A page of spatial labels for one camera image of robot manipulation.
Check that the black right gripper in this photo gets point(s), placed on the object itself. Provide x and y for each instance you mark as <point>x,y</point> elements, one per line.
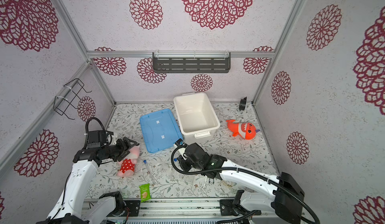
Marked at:
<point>182,162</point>

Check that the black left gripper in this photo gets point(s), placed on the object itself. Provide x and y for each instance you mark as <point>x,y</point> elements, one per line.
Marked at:
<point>125,148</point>

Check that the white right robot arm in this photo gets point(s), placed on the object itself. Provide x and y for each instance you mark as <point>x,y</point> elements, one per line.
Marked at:
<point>258,188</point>

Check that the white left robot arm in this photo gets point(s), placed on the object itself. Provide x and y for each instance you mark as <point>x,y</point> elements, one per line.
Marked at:
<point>81,176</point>

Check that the pink frog plush toy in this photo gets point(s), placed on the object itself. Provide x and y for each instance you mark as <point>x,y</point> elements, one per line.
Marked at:
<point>127,166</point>

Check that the white plastic storage bin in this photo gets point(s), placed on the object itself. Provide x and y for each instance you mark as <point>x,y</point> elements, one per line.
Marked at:
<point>197,119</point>

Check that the blue plastic bin lid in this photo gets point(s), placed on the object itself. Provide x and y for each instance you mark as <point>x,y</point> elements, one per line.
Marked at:
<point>160,130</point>

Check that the green snack packet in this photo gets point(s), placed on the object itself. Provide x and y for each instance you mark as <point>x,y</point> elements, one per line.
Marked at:
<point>145,192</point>

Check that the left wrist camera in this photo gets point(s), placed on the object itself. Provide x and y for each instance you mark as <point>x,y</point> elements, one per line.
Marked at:
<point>97,138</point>

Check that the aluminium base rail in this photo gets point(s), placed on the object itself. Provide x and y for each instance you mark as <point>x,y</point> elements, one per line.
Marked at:
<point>181,208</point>

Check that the black wire wall rack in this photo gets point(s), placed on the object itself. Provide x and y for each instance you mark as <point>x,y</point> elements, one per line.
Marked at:
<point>63,102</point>

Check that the grey wall shelf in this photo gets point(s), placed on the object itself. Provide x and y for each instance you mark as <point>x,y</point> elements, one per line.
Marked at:
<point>191,63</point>

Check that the aluminium frame post right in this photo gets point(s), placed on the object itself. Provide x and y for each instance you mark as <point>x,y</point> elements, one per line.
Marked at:
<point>285,35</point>

